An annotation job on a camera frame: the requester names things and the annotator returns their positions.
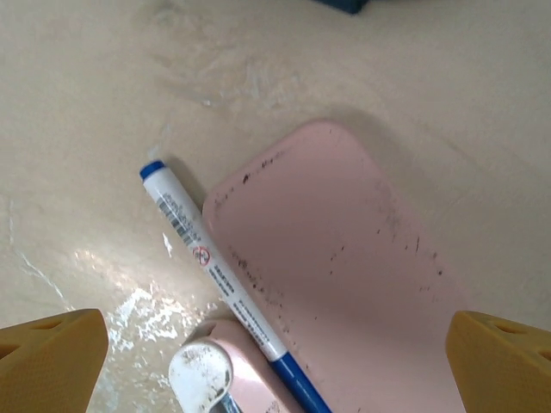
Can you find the pink pencil case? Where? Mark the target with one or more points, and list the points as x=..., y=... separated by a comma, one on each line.
x=336, y=258

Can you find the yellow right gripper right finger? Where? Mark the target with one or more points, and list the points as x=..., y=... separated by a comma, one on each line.
x=503, y=370

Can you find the navy blue backpack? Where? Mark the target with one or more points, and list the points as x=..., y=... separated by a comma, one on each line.
x=340, y=5

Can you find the white blue marker pen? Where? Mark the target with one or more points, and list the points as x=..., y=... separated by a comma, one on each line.
x=189, y=228

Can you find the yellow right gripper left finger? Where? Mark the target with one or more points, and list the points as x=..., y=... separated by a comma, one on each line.
x=47, y=365

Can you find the small pink white eraser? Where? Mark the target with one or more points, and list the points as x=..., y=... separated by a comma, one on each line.
x=202, y=374

